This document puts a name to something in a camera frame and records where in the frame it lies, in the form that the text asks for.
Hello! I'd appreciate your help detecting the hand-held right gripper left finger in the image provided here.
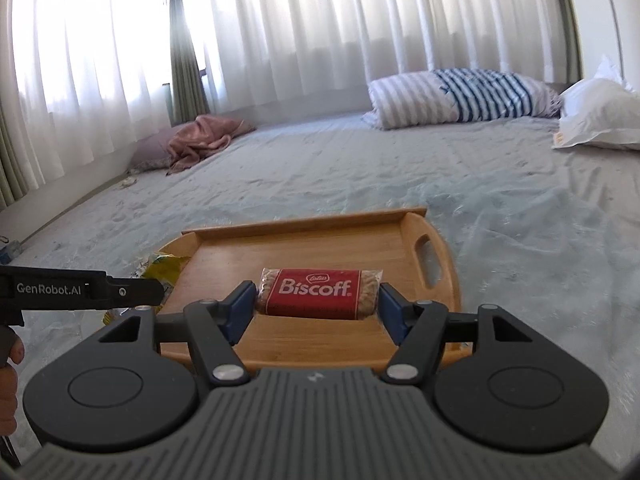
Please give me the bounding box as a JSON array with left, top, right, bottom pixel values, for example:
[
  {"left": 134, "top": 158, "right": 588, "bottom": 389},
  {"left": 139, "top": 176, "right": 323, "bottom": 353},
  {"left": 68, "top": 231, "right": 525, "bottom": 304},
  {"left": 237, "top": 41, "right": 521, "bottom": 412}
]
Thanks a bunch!
[{"left": 95, "top": 281, "right": 257, "bottom": 387}]

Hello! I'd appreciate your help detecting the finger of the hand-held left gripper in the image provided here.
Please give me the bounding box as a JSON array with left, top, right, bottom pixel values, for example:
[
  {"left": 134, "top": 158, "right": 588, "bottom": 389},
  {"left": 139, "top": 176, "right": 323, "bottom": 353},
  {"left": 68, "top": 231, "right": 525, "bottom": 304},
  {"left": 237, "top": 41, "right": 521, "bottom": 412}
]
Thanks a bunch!
[{"left": 106, "top": 276, "right": 166, "bottom": 309}]

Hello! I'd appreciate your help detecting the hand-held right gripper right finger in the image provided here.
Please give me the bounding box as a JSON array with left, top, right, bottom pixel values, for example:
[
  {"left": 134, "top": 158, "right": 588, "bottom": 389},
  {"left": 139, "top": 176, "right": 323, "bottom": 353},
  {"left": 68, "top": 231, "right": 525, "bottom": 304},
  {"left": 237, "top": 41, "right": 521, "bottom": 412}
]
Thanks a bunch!
[{"left": 378, "top": 283, "right": 543, "bottom": 386}]

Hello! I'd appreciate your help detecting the yellow cracker packet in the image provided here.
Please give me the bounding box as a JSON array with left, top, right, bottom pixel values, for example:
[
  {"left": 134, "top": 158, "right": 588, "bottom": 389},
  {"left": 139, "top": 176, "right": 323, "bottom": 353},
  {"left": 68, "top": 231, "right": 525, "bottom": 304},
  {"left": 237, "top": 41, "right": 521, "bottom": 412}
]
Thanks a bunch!
[{"left": 135, "top": 251, "right": 193, "bottom": 293}]

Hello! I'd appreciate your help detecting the red biscuit packet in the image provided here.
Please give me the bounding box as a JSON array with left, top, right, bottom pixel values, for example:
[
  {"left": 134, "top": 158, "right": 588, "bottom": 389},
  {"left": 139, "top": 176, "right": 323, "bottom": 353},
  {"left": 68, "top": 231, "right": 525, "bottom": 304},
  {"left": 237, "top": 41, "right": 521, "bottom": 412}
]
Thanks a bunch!
[{"left": 256, "top": 267, "right": 383, "bottom": 322}]

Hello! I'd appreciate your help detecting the wooden tray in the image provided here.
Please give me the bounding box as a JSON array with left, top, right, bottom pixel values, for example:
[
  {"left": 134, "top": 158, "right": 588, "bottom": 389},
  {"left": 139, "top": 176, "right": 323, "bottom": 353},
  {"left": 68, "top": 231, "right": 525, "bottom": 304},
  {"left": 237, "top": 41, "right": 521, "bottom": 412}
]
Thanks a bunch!
[{"left": 155, "top": 206, "right": 462, "bottom": 372}]

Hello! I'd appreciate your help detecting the person's left hand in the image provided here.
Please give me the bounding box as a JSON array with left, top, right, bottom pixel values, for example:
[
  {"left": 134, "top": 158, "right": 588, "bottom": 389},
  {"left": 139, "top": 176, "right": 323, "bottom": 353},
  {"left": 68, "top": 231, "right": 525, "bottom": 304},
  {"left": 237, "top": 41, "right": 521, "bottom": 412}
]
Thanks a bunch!
[{"left": 0, "top": 339, "right": 26, "bottom": 438}]

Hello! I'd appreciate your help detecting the green drape curtain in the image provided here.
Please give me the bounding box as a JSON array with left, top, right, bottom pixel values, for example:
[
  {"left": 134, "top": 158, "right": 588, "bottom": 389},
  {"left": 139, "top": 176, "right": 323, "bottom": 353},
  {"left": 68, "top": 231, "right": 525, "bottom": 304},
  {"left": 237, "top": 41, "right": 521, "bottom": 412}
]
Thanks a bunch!
[
  {"left": 0, "top": 105, "right": 32, "bottom": 209},
  {"left": 547, "top": 0, "right": 586, "bottom": 85},
  {"left": 162, "top": 0, "right": 212, "bottom": 127}
]

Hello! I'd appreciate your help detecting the purple pillow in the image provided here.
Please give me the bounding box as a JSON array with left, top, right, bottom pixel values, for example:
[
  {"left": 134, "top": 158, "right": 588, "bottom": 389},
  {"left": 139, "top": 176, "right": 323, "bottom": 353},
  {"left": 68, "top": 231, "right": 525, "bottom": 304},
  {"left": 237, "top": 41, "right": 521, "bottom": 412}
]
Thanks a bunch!
[{"left": 129, "top": 125, "right": 201, "bottom": 171}]

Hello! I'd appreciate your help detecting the pink blanket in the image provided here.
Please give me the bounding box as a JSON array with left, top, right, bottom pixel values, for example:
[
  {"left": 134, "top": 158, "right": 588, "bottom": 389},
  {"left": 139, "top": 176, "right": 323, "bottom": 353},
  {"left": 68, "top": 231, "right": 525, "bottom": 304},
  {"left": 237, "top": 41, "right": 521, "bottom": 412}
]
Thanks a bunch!
[{"left": 166, "top": 115, "right": 256, "bottom": 176}]

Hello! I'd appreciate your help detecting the striped folded duvet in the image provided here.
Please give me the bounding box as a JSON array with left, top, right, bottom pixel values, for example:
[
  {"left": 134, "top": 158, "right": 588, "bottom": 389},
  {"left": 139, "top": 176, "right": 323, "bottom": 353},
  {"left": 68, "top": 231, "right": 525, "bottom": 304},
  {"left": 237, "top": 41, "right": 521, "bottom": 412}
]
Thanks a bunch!
[{"left": 362, "top": 68, "right": 563, "bottom": 131}]

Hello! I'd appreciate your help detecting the white sheer curtain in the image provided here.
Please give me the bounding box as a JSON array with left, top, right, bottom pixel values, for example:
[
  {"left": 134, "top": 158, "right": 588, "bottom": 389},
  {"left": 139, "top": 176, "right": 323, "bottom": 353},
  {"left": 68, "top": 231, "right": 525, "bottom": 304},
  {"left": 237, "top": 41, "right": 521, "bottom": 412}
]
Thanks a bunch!
[
  {"left": 0, "top": 0, "right": 175, "bottom": 196},
  {"left": 185, "top": 0, "right": 576, "bottom": 117}
]

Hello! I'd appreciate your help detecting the white pillow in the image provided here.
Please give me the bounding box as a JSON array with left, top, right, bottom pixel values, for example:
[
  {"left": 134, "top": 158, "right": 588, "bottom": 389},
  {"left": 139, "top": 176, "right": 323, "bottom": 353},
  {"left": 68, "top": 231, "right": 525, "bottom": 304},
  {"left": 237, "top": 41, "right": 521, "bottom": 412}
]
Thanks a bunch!
[{"left": 551, "top": 55, "right": 640, "bottom": 152}]

